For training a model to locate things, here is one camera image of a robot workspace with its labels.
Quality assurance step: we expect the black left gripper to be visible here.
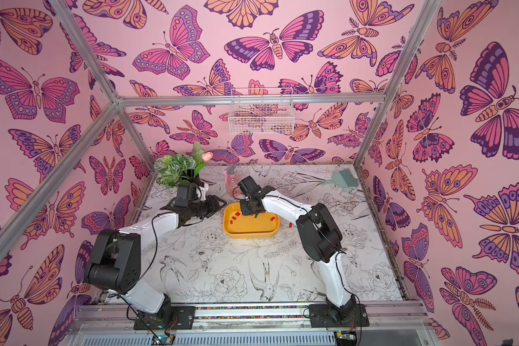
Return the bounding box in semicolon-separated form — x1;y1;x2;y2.
189;195;228;220

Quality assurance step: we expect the yellow plastic storage tray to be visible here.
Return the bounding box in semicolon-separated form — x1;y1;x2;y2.
223;203;280;239

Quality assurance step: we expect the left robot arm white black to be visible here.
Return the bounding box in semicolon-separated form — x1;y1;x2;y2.
83;195;227;314

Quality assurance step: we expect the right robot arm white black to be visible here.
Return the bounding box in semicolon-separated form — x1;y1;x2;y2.
239;186;361;325

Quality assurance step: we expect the pink spray bottle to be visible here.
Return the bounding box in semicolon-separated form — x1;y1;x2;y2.
224;166;240;198

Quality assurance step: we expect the green artificial plant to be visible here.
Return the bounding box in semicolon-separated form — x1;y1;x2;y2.
154;141;213;187

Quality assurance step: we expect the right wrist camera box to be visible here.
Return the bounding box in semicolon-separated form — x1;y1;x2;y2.
238;176;275;199

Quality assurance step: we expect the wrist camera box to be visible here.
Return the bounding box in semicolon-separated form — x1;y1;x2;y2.
238;176;275;199
174;184;200;208

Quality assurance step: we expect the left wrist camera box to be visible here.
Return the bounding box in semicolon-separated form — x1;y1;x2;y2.
174;184;200;208

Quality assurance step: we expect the white wire basket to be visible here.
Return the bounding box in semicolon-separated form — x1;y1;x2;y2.
226;87;296;136

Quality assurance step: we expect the aluminium frame top bar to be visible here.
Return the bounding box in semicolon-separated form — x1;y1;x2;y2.
118;93;386;108

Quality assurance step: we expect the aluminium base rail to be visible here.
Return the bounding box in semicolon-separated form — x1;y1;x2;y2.
69;301;432;334

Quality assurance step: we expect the aluminium frame post left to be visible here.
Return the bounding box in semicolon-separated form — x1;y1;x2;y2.
50;0;154;169

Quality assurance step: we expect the aluminium frame post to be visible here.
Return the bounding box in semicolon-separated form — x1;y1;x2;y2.
50;0;154;169
354;0;441;169

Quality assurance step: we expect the aluminium frame post right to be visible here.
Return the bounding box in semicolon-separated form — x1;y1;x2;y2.
354;0;441;169

